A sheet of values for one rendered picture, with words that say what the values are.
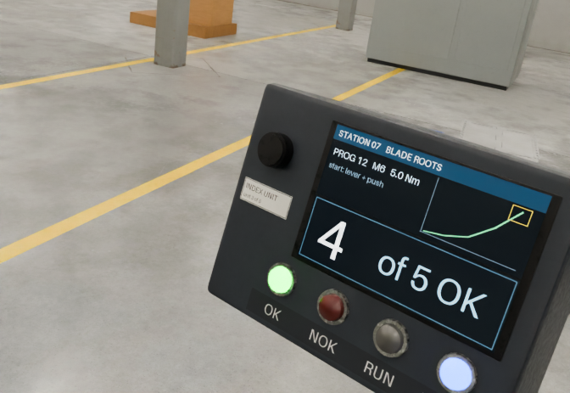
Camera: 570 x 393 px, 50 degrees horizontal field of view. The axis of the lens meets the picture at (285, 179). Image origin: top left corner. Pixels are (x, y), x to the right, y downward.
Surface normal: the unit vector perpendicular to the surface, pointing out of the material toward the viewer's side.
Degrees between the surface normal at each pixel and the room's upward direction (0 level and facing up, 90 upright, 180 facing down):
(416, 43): 90
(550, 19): 90
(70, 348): 0
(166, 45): 90
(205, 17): 90
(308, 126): 75
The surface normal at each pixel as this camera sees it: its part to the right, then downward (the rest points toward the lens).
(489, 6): -0.43, 0.28
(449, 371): -0.60, -0.11
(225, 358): 0.13, -0.92
